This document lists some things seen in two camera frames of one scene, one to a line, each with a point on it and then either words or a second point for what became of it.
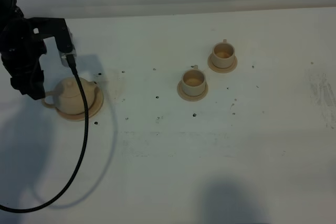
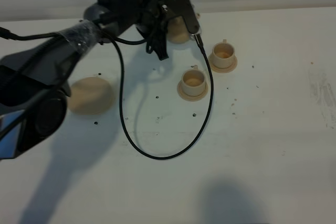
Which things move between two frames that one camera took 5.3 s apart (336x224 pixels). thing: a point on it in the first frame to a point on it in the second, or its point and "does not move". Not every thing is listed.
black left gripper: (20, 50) to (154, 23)
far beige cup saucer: (222, 70) does not move
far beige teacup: (223, 55) does not move
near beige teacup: (193, 82) does not move
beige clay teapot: (67, 98) to (177, 31)
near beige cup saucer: (191, 98) does not move
